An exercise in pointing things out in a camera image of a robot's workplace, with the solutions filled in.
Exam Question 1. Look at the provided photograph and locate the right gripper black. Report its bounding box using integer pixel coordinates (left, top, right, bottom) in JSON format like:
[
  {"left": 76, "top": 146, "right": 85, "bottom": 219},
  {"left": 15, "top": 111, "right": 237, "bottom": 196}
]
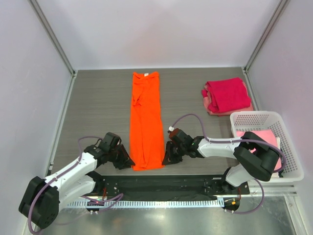
[{"left": 162, "top": 141, "right": 186, "bottom": 165}]

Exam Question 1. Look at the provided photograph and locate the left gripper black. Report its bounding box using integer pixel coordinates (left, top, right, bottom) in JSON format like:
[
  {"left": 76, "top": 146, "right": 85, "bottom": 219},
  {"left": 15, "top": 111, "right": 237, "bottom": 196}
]
[{"left": 108, "top": 143, "right": 135, "bottom": 169}]

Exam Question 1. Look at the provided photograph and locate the orange t shirt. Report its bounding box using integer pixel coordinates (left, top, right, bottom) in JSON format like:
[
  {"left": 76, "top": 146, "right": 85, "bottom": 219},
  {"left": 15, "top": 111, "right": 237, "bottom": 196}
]
[{"left": 130, "top": 71, "right": 165, "bottom": 171}]

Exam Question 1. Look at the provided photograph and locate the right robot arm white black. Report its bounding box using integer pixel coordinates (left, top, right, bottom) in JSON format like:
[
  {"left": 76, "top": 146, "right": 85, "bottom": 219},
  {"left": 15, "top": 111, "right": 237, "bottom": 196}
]
[{"left": 162, "top": 128, "right": 281, "bottom": 194}]

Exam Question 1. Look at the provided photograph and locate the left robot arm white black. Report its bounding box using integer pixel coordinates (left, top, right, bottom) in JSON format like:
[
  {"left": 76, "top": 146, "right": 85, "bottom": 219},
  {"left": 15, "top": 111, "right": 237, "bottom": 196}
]
[{"left": 19, "top": 132, "right": 135, "bottom": 235}]

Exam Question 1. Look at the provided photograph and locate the folded magenta t shirt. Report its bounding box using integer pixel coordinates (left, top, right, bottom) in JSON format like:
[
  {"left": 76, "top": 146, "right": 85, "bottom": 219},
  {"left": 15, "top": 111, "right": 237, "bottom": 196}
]
[{"left": 205, "top": 77, "right": 252, "bottom": 113}]

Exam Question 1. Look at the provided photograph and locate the light pink t shirt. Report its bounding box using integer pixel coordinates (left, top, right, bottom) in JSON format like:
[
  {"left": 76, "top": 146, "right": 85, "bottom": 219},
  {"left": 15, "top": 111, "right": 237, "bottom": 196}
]
[{"left": 236, "top": 129, "right": 282, "bottom": 172}]

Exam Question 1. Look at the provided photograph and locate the white plastic basket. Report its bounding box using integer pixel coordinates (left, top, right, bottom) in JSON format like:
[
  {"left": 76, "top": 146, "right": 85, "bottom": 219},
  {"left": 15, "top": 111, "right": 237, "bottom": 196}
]
[{"left": 230, "top": 111, "right": 304, "bottom": 183}]

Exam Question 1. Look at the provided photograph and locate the black garment in basket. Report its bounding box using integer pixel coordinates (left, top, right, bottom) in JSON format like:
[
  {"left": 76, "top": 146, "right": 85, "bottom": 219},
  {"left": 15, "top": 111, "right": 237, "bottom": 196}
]
[{"left": 278, "top": 156, "right": 285, "bottom": 178}]

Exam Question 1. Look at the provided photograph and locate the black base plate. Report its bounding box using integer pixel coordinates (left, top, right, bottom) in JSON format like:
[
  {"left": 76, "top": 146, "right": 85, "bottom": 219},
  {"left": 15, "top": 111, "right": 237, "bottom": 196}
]
[{"left": 89, "top": 175, "right": 250, "bottom": 202}]

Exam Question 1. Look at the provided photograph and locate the white slotted cable duct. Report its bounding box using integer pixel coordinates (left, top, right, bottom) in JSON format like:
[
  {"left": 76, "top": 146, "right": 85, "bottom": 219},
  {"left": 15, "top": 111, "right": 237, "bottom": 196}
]
[{"left": 67, "top": 198, "right": 224, "bottom": 209}]

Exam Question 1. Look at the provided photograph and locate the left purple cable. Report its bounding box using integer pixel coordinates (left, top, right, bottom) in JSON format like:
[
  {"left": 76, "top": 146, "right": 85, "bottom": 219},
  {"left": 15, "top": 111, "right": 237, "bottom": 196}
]
[{"left": 27, "top": 136, "right": 124, "bottom": 233}]

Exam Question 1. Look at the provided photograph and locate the left aluminium frame post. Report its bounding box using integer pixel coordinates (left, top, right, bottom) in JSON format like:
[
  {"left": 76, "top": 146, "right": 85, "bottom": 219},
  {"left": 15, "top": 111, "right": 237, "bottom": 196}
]
[{"left": 28, "top": 0, "right": 75, "bottom": 76}]

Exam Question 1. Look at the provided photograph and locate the aluminium frame post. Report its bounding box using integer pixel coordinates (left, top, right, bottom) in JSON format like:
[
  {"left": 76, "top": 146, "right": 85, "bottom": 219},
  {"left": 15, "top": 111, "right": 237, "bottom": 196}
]
[
  {"left": 28, "top": 0, "right": 75, "bottom": 76},
  {"left": 244, "top": 0, "right": 290, "bottom": 72}
]

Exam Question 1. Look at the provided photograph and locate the right aluminium frame post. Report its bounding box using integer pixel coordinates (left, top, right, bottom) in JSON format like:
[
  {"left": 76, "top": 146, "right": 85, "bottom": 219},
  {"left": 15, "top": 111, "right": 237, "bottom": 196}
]
[{"left": 244, "top": 0, "right": 290, "bottom": 72}]

